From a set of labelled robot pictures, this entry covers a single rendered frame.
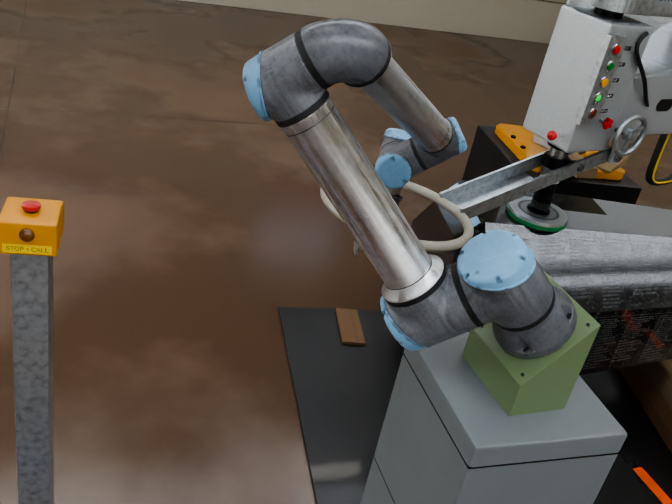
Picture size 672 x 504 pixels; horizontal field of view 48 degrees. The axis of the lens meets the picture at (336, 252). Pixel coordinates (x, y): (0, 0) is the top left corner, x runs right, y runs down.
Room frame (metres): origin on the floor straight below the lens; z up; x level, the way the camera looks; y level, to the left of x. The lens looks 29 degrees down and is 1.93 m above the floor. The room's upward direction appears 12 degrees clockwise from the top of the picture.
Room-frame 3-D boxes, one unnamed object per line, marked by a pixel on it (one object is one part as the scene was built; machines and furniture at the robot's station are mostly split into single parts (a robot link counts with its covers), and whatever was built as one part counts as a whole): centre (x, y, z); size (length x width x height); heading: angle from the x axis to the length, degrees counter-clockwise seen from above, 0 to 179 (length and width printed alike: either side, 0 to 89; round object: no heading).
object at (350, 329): (2.77, -0.13, 0.02); 0.25 x 0.10 x 0.01; 13
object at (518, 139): (3.49, -0.93, 0.76); 0.49 x 0.49 x 0.05; 16
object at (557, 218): (2.51, -0.68, 0.86); 0.21 x 0.21 x 0.01
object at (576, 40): (2.56, -0.74, 1.33); 0.36 x 0.22 x 0.45; 127
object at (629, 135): (2.49, -0.84, 1.21); 0.15 x 0.10 x 0.15; 127
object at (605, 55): (2.38, -0.69, 1.38); 0.08 x 0.03 x 0.28; 127
